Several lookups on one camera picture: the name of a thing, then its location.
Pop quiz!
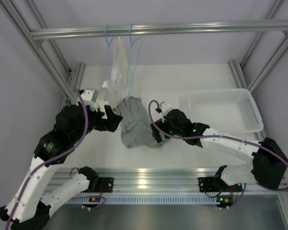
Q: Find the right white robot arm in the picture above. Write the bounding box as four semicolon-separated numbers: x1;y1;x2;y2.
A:
151;109;288;191

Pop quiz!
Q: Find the white tank top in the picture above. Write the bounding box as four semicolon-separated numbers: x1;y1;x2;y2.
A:
102;37;128;108

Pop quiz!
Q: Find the grey tank top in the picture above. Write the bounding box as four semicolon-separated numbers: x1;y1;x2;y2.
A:
115;96;167;149

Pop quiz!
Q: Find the aluminium hanging rail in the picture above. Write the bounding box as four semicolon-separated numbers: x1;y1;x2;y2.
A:
30;19;288;40

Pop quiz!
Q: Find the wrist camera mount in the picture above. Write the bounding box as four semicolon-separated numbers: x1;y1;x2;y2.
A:
155;102;173;116
80;88;108;112

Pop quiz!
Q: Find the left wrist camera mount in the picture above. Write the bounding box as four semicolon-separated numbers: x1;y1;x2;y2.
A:
80;88;108;112

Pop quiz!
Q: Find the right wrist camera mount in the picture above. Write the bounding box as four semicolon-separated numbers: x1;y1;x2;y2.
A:
155;102;173;116

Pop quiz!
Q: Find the grey slotted cable duct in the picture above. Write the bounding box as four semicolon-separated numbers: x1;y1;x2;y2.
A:
67;194;224;205

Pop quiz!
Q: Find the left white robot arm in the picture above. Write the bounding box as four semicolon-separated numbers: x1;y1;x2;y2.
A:
0;104;122;230

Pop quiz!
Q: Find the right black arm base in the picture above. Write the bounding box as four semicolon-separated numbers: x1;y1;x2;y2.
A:
198;176;227;193

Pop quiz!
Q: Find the light blue wire hanger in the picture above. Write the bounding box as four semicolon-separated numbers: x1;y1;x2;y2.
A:
124;23;143;101
102;24;120;101

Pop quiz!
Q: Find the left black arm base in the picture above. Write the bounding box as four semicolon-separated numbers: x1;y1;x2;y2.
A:
90;177;114;193

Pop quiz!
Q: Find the white plastic basket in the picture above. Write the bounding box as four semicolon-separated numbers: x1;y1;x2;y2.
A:
179;88;264;135

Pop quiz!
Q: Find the aluminium frame post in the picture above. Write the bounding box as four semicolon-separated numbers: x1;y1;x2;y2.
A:
242;33;288;95

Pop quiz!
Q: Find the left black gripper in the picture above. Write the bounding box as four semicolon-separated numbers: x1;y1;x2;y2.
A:
69;103;122;144

